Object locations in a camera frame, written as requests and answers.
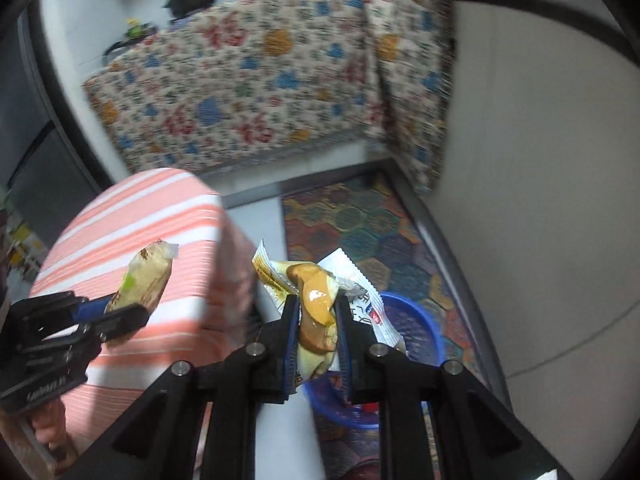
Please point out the striped round table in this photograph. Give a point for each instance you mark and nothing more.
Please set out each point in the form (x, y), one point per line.
(150, 200)

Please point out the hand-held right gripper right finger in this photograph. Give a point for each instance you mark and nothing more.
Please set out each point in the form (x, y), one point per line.
(345, 360)

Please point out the person's left hand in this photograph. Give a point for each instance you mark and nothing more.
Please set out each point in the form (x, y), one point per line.
(50, 427)

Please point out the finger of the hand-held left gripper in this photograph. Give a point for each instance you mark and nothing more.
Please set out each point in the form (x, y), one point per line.
(60, 310)
(122, 322)

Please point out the pale green snack packet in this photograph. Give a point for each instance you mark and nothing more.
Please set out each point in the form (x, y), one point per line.
(145, 280)

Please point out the narrow floral printed cloth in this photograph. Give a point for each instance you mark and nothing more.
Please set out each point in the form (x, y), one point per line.
(415, 85)

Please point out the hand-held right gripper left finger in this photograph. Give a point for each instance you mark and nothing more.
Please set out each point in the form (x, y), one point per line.
(290, 370)

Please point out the blue plastic mesh basket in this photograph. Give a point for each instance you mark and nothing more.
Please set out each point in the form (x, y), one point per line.
(417, 325)

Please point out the white red label wrapper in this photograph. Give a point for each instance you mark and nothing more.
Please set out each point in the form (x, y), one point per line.
(372, 310)

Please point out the grey refrigerator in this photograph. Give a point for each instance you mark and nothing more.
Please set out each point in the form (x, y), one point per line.
(45, 170)

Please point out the colourful hexagon floor mat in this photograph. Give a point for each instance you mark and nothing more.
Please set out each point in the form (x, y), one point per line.
(360, 230)

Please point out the yellow brown snack wrapper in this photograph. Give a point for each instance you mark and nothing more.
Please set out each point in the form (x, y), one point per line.
(315, 300)

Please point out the storage rack with goods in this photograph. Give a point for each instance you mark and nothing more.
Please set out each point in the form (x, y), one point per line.
(20, 240)

